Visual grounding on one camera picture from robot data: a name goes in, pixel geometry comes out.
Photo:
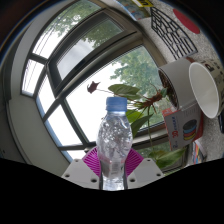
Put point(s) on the clear blue-capped water bottle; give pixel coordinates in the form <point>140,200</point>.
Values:
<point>114,146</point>

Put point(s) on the potted plant in white pot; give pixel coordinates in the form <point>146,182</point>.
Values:
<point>180,83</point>

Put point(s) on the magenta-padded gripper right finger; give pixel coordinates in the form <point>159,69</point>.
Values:
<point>146,172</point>

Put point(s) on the dark box with colourful stripes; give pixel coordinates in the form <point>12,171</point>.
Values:
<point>198,152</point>

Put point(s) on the red white spool-print box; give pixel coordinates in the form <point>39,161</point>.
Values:
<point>181,130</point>

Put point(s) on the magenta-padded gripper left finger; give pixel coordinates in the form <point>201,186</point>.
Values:
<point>80,173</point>

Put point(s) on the metal-framed window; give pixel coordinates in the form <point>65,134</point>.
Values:
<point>86,56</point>

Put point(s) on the black grid trivet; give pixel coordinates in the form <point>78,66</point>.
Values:
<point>171,33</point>

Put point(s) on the flat round red coaster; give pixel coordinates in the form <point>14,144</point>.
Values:
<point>186,20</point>

